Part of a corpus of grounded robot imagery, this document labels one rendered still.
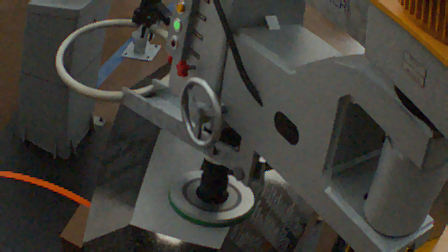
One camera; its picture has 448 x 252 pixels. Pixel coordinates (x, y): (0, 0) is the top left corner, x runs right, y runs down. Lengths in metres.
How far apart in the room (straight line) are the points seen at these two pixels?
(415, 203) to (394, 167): 0.11
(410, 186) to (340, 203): 0.24
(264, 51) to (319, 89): 0.20
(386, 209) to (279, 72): 0.42
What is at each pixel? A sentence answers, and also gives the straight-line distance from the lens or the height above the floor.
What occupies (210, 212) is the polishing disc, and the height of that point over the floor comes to 0.88.
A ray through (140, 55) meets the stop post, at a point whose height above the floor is 0.01.
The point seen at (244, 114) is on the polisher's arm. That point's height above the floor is 1.25.
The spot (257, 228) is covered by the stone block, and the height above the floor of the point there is 0.79.
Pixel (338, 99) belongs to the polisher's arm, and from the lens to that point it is 1.43.
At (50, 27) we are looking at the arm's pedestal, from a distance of 3.30.
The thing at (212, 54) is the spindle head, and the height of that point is 1.33.
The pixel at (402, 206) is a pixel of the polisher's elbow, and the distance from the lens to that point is 1.36.
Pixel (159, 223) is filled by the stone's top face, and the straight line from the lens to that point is 2.00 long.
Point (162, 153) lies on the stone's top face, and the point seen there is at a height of 0.85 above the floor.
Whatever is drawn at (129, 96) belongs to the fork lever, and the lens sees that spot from 2.28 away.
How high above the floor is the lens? 2.14
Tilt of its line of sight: 32 degrees down
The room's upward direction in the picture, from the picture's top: 10 degrees clockwise
